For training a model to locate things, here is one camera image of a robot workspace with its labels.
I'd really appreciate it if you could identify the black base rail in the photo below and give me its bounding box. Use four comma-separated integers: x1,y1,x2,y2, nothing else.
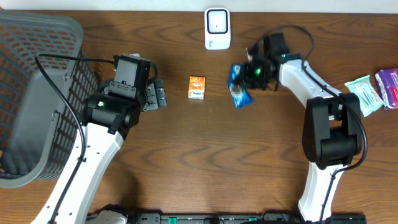
86,212,368,224

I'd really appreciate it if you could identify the red purple pad pack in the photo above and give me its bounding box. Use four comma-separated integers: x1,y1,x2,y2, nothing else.
375,68,397,110

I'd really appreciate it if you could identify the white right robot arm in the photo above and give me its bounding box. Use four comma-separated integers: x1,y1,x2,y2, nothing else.
229,52,366,223

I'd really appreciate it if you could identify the white barcode scanner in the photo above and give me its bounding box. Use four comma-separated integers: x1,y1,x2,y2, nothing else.
204,7,231,50

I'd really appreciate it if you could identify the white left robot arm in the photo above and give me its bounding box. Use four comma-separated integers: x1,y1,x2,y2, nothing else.
32,123,124,224

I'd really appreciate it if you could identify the blue cookie pack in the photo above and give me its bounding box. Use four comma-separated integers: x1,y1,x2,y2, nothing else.
228,63,254,109

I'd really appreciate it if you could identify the small orange box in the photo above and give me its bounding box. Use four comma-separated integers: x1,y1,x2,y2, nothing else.
188,76,206,100

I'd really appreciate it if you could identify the light green wipes pack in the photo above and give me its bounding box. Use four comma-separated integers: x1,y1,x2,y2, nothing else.
345,75,384,117

